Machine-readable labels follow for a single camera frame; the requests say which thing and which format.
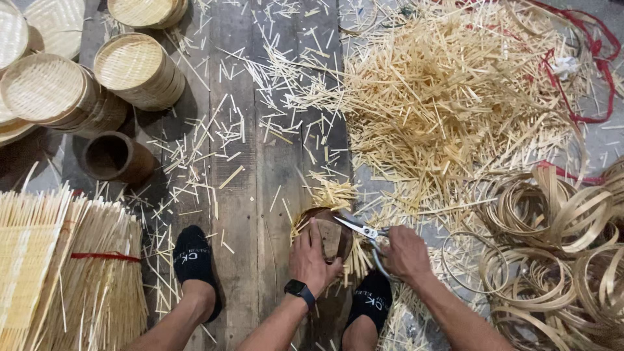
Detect person's leg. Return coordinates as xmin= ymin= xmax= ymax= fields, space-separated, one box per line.
xmin=122 ymin=280 xmax=216 ymax=351
xmin=341 ymin=314 xmax=380 ymax=351

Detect short red strap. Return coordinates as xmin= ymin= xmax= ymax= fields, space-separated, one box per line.
xmin=538 ymin=160 xmax=606 ymax=186

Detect steel scissors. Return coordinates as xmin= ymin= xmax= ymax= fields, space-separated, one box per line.
xmin=333 ymin=210 xmax=393 ymax=282

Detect heap of flat woven trays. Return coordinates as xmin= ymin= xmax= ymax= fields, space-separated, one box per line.
xmin=0 ymin=0 xmax=86 ymax=147

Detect brown wooden cylinder mold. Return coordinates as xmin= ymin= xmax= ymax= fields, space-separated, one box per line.
xmin=80 ymin=131 xmax=158 ymax=185

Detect person's right hand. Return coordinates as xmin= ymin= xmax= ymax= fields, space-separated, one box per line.
xmin=380 ymin=225 xmax=435 ymax=287

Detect person's left leg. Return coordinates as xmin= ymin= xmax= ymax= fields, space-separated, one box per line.
xmin=122 ymin=280 xmax=216 ymax=351

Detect person's left hand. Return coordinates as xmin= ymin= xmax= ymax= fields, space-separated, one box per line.
xmin=288 ymin=217 xmax=345 ymax=298

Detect black smartwatch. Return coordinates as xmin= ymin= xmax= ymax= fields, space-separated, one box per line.
xmin=284 ymin=279 xmax=317 ymax=311

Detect woven bamboo piece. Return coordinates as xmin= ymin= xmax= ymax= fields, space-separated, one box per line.
xmin=291 ymin=207 xmax=355 ymax=265

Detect crumpled white paper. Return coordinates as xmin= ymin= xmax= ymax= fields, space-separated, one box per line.
xmin=552 ymin=57 xmax=579 ymax=80

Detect stack of woven bamboo baskets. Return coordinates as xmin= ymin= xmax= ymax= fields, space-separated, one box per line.
xmin=93 ymin=32 xmax=186 ymax=112
xmin=107 ymin=0 xmax=189 ymax=30
xmin=0 ymin=53 xmax=130 ymax=140

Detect long red strap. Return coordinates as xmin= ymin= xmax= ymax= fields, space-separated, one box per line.
xmin=458 ymin=0 xmax=623 ymax=125

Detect scattered bamboo slivers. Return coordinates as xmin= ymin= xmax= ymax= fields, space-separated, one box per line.
xmin=93 ymin=0 xmax=361 ymax=351

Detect black right sock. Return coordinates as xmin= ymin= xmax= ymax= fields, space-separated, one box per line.
xmin=343 ymin=270 xmax=394 ymax=337

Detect person's right leg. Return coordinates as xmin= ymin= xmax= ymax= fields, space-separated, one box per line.
xmin=341 ymin=314 xmax=380 ymax=351

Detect heap of bamboo strip offcuts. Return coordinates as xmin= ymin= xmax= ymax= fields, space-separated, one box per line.
xmin=339 ymin=0 xmax=593 ymax=235

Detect black sock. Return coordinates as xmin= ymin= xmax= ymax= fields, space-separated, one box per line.
xmin=343 ymin=270 xmax=394 ymax=337
xmin=173 ymin=225 xmax=223 ymax=323

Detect pile of bamboo hoop rings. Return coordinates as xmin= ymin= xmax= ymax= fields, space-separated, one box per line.
xmin=440 ymin=156 xmax=624 ymax=351

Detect bundle of woven bamboo mats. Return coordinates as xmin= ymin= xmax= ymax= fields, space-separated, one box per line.
xmin=0 ymin=183 xmax=150 ymax=351

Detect red tie band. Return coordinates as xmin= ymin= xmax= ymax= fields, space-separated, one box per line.
xmin=70 ymin=252 xmax=141 ymax=263

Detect black left sock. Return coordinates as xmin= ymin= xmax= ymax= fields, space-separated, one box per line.
xmin=173 ymin=225 xmax=223 ymax=323

